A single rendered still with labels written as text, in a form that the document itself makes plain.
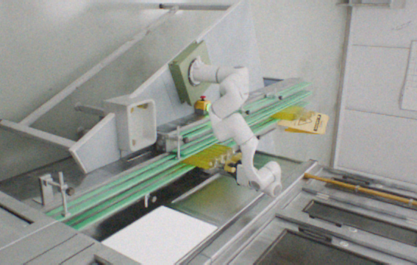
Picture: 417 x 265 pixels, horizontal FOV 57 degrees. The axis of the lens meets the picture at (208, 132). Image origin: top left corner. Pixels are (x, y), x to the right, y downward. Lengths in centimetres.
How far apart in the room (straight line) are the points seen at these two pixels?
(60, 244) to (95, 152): 82
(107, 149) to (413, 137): 647
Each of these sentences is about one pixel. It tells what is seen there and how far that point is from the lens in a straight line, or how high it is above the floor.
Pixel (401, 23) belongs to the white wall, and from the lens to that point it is 740.
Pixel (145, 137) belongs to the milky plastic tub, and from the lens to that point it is 192.
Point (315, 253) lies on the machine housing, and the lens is 163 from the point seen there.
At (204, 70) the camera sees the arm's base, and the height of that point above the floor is 91.
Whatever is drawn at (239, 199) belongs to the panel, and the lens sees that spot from 186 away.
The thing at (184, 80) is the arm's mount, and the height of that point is 83.
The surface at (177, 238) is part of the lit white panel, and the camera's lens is 158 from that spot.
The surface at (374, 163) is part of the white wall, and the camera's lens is 795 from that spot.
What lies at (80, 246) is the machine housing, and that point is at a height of 139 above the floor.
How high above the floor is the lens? 206
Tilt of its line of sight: 33 degrees down
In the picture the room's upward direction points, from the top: 103 degrees clockwise
